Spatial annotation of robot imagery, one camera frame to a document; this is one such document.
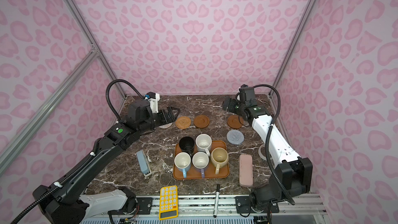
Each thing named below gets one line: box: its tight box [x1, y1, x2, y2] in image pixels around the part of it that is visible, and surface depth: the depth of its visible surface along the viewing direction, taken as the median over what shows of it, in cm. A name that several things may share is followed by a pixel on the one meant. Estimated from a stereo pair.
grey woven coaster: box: [226, 129, 245, 145], surface depth 98 cm
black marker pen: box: [212, 183, 221, 218], surface depth 76 cm
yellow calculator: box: [158, 185, 179, 221], surface depth 75 cm
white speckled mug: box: [195, 133, 212, 157], surface depth 88 cm
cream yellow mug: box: [210, 147, 230, 175], surface depth 82 cm
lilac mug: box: [191, 150, 210, 179], surface depth 83 cm
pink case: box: [239, 154, 254, 188], surface depth 84 cm
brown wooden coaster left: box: [193, 114, 210, 129], surface depth 106 cm
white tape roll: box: [258, 144, 267, 161], surface depth 92 cm
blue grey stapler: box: [135, 149, 152, 177], surface depth 84 cm
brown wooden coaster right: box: [226, 115, 245, 129], surface depth 106 cm
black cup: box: [179, 135, 196, 156], surface depth 87 cm
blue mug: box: [174, 151, 192, 178], surface depth 81 cm
